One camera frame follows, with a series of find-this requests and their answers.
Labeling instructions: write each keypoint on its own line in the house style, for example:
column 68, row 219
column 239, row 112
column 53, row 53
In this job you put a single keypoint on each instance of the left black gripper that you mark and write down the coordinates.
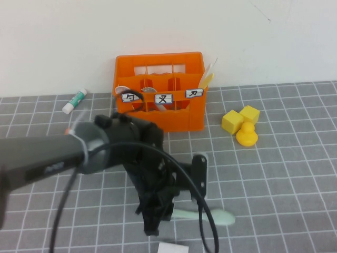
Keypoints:
column 155, row 182

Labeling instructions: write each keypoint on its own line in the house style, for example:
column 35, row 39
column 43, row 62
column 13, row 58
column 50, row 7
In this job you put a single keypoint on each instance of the mint green plastic spoon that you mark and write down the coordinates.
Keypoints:
column 223, row 217

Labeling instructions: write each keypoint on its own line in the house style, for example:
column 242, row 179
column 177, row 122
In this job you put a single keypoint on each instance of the grey plastic fork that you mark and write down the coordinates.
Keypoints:
column 150, row 89

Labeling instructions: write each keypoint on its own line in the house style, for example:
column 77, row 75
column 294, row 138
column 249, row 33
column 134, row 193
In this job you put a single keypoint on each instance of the pink plastic spoon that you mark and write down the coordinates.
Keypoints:
column 122, row 89

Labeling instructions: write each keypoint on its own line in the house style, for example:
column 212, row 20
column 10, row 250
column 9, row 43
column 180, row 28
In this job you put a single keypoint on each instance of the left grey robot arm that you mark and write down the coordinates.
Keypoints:
column 31, row 153

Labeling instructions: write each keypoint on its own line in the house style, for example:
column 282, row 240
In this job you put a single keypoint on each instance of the orange plastic cutlery holder crate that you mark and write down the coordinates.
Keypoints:
column 189, row 68

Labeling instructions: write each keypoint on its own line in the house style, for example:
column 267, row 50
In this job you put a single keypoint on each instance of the white paper card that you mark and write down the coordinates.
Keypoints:
column 172, row 248

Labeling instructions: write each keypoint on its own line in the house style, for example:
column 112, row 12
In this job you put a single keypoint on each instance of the white zip tie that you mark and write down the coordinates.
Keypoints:
column 84, row 153

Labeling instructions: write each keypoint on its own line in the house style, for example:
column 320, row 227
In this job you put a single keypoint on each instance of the grey grid table mat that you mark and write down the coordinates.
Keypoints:
column 263, row 197

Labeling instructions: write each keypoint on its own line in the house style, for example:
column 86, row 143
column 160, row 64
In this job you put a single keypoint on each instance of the yellow rubber duck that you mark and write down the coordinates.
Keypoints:
column 246, row 137

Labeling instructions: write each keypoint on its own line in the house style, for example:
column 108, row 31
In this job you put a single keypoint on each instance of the white label fork character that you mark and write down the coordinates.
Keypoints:
column 163, row 98

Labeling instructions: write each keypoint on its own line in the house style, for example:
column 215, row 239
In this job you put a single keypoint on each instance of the yellow foam cube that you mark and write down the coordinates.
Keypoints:
column 231, row 121
column 250, row 113

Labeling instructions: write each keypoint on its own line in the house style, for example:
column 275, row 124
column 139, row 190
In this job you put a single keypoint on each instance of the white label spoon character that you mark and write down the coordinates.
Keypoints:
column 130, row 97

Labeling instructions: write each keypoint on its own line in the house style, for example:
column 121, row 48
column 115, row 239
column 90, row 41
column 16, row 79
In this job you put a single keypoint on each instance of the white label knife character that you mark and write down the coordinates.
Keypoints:
column 194, row 93

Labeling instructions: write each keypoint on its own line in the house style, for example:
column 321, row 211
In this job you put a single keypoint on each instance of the white green glue stick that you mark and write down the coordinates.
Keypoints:
column 74, row 101

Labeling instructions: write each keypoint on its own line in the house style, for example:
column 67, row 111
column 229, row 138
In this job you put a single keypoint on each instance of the yellow plastic knife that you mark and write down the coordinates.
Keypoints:
column 207, row 80

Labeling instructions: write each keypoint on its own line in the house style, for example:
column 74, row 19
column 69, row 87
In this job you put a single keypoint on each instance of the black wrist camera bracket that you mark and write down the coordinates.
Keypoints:
column 184, row 176

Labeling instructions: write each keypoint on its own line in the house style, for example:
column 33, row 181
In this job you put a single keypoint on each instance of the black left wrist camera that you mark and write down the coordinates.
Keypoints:
column 200, row 174

